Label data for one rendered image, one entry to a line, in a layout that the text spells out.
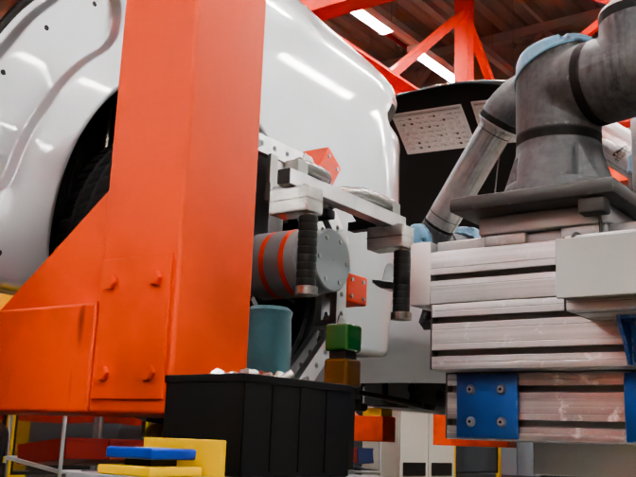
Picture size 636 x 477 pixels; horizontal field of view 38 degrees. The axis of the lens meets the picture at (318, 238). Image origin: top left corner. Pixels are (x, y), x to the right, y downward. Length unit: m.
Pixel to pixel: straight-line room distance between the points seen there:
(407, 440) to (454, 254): 8.71
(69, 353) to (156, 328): 0.18
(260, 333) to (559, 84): 0.75
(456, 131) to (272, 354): 3.73
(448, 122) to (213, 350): 4.09
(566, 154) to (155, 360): 0.61
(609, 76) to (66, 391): 0.87
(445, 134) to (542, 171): 4.12
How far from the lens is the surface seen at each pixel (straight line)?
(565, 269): 1.08
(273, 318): 1.72
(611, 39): 1.26
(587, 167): 1.26
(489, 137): 2.04
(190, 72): 1.36
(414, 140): 5.45
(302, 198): 1.67
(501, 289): 1.24
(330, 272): 1.83
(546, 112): 1.29
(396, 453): 9.86
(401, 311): 1.92
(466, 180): 2.06
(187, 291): 1.28
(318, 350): 2.04
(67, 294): 1.46
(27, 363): 1.49
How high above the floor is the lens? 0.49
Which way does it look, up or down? 13 degrees up
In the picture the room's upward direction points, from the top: 2 degrees clockwise
